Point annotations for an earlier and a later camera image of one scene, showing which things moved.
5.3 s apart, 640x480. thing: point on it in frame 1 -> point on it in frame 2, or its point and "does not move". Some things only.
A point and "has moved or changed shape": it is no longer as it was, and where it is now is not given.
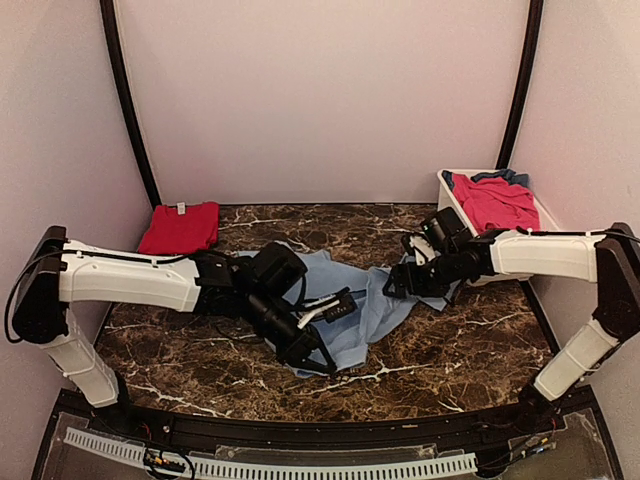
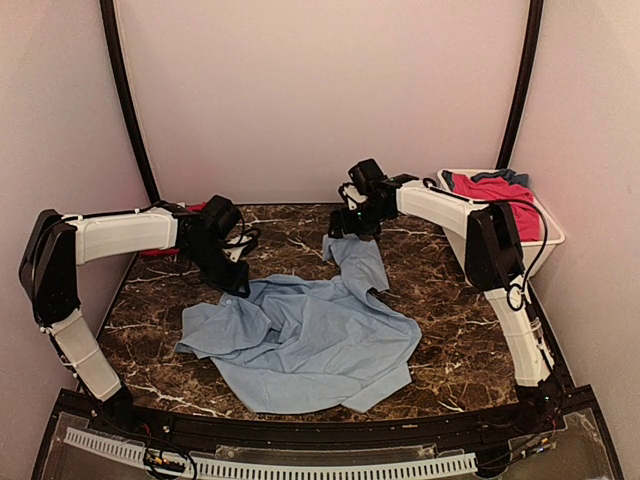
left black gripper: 295,351 -> 232,284
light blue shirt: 341,341 has moved or changed shape
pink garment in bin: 496,204 does not move
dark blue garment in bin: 507,174 does not move
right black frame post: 523,87 does not move
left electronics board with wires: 160,461 does not move
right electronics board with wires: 533,443 does not move
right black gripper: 415,286 -> 342,224
